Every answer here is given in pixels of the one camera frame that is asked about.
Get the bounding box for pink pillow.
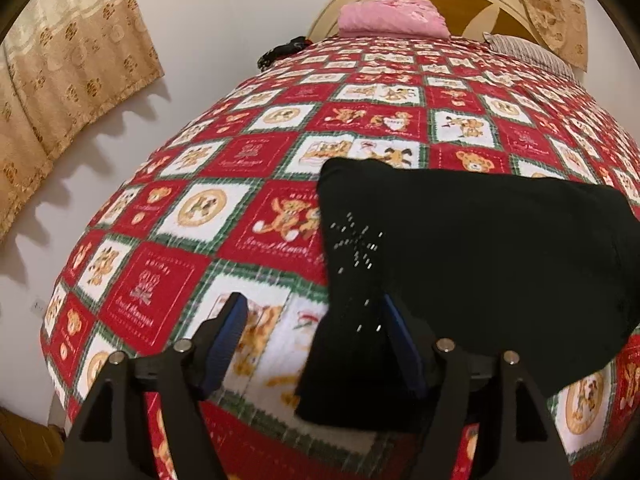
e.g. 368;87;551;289
338;0;448;39

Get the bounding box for beige patterned curtain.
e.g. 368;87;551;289
0;0;166;242
384;0;589;72

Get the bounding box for striped pillow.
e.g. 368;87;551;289
482;32;577;82

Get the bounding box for black pants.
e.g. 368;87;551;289
295;157;640;434

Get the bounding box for black object on bed edge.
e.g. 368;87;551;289
256;36;307;70

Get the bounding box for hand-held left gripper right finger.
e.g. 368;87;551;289
382;295;576;480

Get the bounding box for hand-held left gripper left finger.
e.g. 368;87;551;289
55;292;251;480

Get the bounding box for wooden furniture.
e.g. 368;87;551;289
0;404;67;480

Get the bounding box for red teddy bear printed blanket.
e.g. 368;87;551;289
37;35;640;480

